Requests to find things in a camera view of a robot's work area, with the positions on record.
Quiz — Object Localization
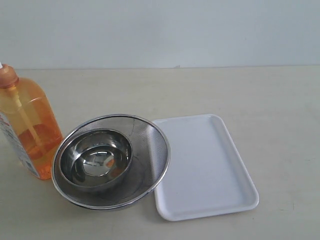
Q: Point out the steel mesh colander basket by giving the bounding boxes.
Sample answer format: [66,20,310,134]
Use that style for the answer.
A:
[51,114,171,211]

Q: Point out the small stainless steel bowl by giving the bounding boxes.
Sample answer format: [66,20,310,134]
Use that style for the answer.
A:
[58,128,133,193]

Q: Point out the orange pump soap bottle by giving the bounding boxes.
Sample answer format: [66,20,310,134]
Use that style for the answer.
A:
[0,63,63,180]

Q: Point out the white rectangular plastic tray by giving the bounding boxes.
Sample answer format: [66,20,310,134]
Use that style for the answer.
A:
[155,114,259,222]

